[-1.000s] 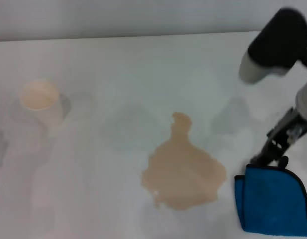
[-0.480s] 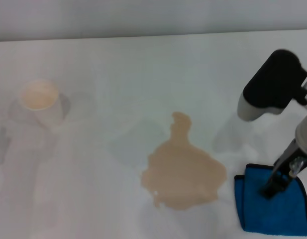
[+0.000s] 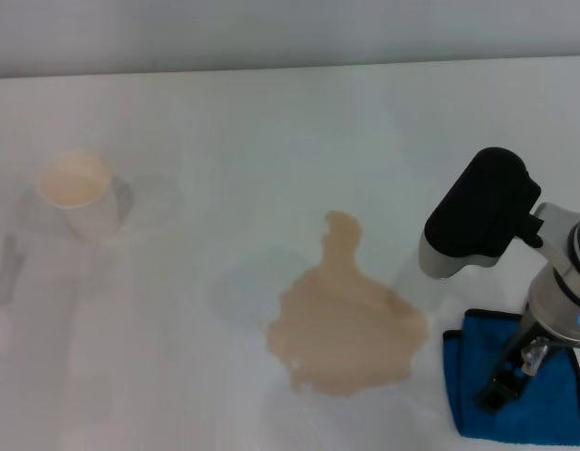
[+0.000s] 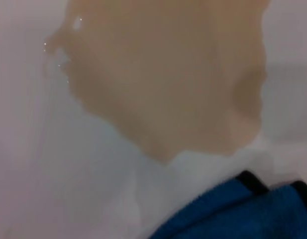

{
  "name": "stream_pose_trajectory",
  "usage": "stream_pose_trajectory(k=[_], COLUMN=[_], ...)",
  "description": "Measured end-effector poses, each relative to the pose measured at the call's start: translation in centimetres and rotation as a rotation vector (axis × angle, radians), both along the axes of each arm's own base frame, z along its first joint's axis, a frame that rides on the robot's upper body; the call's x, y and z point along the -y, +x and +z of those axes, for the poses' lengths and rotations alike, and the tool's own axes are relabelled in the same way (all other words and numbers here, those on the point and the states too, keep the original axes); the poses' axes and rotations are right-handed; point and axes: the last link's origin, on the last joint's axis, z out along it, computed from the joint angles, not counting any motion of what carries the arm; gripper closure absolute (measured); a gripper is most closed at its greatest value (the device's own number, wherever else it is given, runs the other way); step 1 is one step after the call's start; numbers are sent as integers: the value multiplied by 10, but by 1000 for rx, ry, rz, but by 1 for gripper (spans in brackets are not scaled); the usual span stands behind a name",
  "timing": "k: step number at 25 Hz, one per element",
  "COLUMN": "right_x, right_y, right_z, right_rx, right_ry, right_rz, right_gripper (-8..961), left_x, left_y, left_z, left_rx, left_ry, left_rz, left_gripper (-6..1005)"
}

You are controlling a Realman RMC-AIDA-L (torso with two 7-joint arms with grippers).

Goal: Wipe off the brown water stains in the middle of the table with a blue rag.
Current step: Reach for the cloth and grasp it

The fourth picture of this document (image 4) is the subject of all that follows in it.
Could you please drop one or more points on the blue rag with black trim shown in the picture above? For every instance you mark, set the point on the blue rag with black trim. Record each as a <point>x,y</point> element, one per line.
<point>242,214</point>

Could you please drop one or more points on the brown liquid stain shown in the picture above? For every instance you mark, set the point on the brown liquid stain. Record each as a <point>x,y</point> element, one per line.
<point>168,74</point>

